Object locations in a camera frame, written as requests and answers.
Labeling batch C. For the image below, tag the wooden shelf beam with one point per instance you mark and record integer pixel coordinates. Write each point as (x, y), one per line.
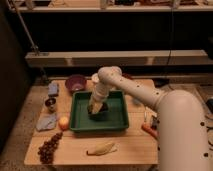
(119, 58)

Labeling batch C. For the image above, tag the orange carrot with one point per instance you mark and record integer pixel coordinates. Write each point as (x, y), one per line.
(149, 130)

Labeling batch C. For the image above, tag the red plate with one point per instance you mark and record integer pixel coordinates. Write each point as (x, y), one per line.
(127, 76)

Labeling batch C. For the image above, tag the green plastic tray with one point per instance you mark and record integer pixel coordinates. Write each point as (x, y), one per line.
(114, 118)

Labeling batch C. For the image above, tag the small metal cup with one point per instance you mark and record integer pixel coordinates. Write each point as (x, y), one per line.
(50, 103)

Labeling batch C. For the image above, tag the yellow banana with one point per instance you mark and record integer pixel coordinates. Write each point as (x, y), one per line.
(102, 149)

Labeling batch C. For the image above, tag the purple bowl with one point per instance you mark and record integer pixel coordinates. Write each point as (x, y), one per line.
(75, 82)

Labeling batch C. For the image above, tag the red yellow apple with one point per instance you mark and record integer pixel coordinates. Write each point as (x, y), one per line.
(63, 123)

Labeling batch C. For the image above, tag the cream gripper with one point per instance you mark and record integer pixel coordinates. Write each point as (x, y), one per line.
(98, 97)

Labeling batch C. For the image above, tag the grey blue cloth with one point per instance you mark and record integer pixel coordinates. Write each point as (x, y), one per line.
(47, 122)

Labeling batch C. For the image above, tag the metal stand pole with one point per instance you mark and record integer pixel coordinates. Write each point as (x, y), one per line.
(34, 47)

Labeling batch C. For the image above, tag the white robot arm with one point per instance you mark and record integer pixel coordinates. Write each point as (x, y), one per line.
(182, 134)

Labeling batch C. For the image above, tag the bunch of red grapes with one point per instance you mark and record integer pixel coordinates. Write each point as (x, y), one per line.
(46, 151)

